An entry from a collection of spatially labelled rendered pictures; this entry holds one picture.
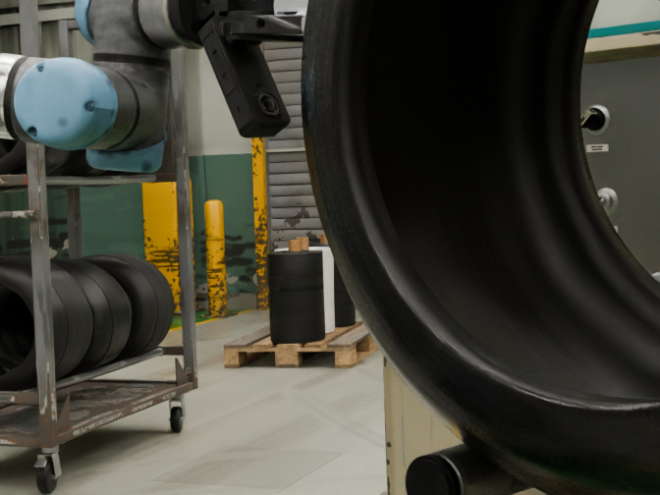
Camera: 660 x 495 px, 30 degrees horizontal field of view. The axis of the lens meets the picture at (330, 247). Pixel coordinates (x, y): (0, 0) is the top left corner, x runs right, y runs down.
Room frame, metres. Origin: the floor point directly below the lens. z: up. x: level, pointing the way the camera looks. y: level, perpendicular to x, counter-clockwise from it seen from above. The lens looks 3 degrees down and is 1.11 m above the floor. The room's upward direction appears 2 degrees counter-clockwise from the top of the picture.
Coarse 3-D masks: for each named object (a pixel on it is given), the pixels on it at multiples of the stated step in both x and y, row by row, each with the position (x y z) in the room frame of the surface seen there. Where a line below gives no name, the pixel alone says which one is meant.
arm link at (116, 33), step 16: (80, 0) 1.21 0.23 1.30; (96, 0) 1.19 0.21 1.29; (112, 0) 1.17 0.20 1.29; (128, 0) 1.15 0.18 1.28; (80, 16) 1.21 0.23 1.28; (96, 16) 1.19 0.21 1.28; (112, 16) 1.17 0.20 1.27; (128, 16) 1.15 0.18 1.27; (96, 32) 1.19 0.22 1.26; (112, 32) 1.17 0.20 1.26; (128, 32) 1.17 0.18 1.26; (144, 32) 1.15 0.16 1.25; (96, 48) 1.18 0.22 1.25; (112, 48) 1.17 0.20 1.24; (128, 48) 1.17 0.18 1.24; (144, 48) 1.17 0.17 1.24; (160, 48) 1.17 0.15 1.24
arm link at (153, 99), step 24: (120, 72) 1.15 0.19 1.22; (144, 72) 1.17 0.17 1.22; (168, 72) 1.20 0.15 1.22; (144, 96) 1.15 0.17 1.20; (144, 120) 1.15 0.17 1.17; (120, 144) 1.13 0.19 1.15; (144, 144) 1.18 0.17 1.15; (96, 168) 1.19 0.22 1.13; (120, 168) 1.17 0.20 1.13; (144, 168) 1.19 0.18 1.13
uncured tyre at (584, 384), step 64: (320, 0) 0.87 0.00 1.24; (384, 0) 0.97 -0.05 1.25; (448, 0) 1.02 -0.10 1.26; (512, 0) 1.06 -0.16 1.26; (576, 0) 1.04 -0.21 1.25; (320, 64) 0.87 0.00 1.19; (384, 64) 0.98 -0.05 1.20; (448, 64) 1.04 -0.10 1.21; (512, 64) 1.07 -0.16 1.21; (576, 64) 1.06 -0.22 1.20; (320, 128) 0.87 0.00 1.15; (384, 128) 0.99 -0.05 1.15; (448, 128) 1.04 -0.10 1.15; (512, 128) 1.07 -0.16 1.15; (576, 128) 1.06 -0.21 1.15; (320, 192) 0.88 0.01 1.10; (384, 192) 0.97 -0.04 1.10; (448, 192) 1.03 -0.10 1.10; (512, 192) 1.06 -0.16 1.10; (576, 192) 1.04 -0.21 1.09; (384, 256) 0.83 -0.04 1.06; (448, 256) 0.99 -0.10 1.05; (512, 256) 1.04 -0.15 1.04; (576, 256) 1.04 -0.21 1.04; (384, 320) 0.84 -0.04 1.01; (448, 320) 0.81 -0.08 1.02; (512, 320) 0.99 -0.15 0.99; (576, 320) 1.02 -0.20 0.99; (640, 320) 0.99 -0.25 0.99; (448, 384) 0.80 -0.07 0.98; (512, 384) 0.76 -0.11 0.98; (576, 384) 0.95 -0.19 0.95; (640, 384) 0.97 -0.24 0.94; (512, 448) 0.77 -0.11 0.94; (576, 448) 0.73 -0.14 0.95; (640, 448) 0.70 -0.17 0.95
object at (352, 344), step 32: (288, 256) 7.43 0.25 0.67; (320, 256) 7.56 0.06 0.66; (288, 288) 7.43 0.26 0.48; (320, 288) 7.54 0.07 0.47; (288, 320) 7.43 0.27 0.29; (320, 320) 7.52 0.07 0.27; (352, 320) 8.25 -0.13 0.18; (224, 352) 7.50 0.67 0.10; (256, 352) 8.00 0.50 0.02; (288, 352) 7.40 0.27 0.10; (320, 352) 7.91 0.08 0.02; (352, 352) 7.36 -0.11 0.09
